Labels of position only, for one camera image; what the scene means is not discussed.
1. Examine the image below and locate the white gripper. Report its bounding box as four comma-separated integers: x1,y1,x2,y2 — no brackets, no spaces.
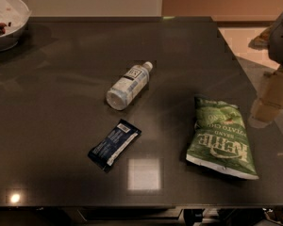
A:
248,66,283,128

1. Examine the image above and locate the dark blue snack bar wrapper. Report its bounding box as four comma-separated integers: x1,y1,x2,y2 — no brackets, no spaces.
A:
88,120,142,171

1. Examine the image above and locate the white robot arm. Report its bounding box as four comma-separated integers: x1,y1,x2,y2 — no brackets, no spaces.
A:
248,11,283,128

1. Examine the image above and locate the green potato chips bag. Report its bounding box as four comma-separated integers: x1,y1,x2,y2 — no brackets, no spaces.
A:
186,96,258,180

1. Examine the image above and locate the clear plastic water bottle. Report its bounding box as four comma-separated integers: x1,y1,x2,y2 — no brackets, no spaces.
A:
106,61,153,110

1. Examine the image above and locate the white bowl with food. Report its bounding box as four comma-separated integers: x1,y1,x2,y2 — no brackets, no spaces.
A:
0,0,31,51

